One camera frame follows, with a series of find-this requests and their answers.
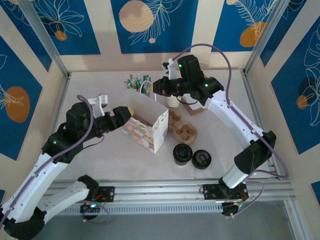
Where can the white paper napkin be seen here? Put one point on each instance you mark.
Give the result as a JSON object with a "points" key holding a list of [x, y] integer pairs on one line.
{"points": [[193, 106]]}

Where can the aluminium frame post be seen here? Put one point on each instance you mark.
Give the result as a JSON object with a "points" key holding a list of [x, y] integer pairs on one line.
{"points": [[291, 220], [265, 35], [45, 37]]}

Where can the black right controller board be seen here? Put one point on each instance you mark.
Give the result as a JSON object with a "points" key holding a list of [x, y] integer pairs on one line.
{"points": [[231, 210]]}

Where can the black controller board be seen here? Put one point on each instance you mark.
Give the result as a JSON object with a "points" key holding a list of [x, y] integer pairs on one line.
{"points": [[231, 210], [90, 208]]}

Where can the black plastic cup lid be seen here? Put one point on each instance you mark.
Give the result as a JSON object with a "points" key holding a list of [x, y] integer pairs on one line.
{"points": [[202, 158]]}

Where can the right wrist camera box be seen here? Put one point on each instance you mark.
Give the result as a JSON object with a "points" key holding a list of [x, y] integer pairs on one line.
{"points": [[172, 71]]}

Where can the aluminium lower frame post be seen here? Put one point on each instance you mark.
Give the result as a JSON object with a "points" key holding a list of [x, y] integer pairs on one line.
{"points": [[291, 220]]}

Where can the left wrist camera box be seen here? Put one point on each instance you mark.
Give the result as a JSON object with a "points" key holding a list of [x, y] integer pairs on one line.
{"points": [[101, 100]]}

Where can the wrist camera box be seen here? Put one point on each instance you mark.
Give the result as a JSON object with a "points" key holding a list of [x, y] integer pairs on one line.
{"points": [[101, 100], [172, 71]]}

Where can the brown pulp cup carrier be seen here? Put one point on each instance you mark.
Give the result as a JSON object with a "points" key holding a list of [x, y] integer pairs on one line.
{"points": [[185, 135]]}

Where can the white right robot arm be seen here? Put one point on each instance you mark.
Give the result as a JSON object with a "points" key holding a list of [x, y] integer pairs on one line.
{"points": [[232, 117]]}

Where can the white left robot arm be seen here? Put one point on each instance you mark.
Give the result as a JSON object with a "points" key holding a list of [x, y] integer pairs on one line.
{"points": [[32, 185]]}

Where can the white paper cup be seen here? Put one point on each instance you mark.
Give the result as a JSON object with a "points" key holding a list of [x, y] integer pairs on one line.
{"points": [[173, 98], [173, 107], [173, 102]]}

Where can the aluminium table side rail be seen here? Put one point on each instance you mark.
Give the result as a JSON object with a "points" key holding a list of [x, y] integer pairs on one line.
{"points": [[61, 100], [252, 105]]}

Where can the black left controller board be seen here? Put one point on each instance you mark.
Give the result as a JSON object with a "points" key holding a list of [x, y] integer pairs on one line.
{"points": [[90, 208]]}

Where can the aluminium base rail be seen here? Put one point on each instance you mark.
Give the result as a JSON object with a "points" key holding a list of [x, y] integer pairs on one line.
{"points": [[155, 191]]}

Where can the white cartoon print paper bag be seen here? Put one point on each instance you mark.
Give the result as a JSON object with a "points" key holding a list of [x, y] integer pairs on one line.
{"points": [[140, 130]]}

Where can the brown cardboard tray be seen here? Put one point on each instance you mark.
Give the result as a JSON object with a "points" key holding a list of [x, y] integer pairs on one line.
{"points": [[193, 112]]}

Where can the coffee cup with black lid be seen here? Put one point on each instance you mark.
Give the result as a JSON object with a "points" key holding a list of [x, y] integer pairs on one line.
{"points": [[182, 153]]}

